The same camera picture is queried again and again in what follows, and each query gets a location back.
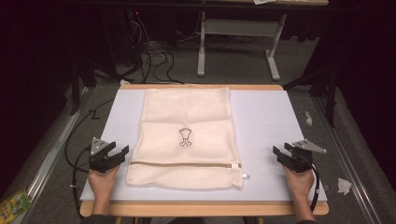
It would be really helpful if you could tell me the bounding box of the person's right hand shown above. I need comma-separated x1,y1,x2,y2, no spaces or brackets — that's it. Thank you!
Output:
282,164,316,201

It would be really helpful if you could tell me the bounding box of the cream mesh laundry bag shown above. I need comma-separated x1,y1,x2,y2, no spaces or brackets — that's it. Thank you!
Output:
125,86,245,191

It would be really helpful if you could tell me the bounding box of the white table mat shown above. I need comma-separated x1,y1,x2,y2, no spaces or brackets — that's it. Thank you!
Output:
79,88,329,203

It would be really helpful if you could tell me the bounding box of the right hand-held gripper black cable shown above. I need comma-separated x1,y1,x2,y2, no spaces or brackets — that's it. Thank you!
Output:
303,154,321,213

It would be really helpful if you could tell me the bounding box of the black floor cable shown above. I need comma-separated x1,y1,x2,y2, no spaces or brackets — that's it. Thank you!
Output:
64,98,116,174

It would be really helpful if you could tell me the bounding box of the green printed packet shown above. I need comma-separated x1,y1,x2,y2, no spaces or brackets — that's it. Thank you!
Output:
0,188,34,224

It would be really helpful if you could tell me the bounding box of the person's left hand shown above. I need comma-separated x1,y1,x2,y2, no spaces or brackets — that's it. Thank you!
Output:
87,164,121,201

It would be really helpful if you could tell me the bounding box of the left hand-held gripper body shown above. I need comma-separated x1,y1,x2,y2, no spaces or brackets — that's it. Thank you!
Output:
88,136,117,174

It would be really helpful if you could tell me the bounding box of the tangle of black cables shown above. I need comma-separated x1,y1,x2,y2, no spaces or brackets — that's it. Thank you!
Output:
123,10,185,85

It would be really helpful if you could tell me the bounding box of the hand-held gripper black cable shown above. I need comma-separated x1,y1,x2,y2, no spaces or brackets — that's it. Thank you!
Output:
71,147,94,219
303,154,321,213

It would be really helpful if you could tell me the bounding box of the black metal stand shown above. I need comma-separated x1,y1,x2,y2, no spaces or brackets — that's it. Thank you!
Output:
68,57,98,117
282,65,340,129

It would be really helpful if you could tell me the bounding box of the left hand-held gripper black cable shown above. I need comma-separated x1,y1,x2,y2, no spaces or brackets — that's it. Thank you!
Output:
71,147,94,219

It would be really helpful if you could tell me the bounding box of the metal floor rail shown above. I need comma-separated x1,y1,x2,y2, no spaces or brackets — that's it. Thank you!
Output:
18,86,91,224
312,95,380,224

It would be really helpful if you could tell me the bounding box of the wooden table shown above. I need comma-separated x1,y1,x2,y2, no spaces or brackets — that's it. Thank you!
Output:
78,83,331,218

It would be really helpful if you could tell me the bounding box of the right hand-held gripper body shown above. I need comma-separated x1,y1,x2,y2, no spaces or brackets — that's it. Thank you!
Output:
289,138,328,174

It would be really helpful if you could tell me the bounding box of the white metal desk frame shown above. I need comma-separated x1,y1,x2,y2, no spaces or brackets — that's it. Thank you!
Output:
196,10,289,82

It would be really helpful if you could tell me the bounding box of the crumpled white paper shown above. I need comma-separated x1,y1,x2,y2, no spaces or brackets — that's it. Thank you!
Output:
337,177,353,197

